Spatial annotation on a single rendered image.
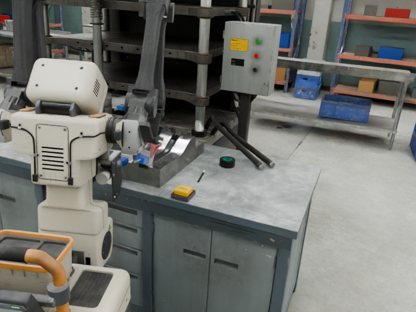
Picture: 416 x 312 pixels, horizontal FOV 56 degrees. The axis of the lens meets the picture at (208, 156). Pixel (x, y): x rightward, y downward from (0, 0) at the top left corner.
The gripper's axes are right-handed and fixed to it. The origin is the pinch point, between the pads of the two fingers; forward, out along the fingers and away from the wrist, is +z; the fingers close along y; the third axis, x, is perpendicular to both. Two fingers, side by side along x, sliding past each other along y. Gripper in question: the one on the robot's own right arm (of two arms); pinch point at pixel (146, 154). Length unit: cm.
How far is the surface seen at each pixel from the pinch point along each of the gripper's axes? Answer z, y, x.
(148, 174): 8.6, -3.1, 0.1
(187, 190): 7.6, -23.8, 2.5
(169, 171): 7.1, -8.8, -9.4
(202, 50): -48, 12, -65
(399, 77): -68, -110, -348
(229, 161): 0.6, -27.6, -36.5
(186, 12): -66, 31, -72
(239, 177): 4.4, -36.5, -28.6
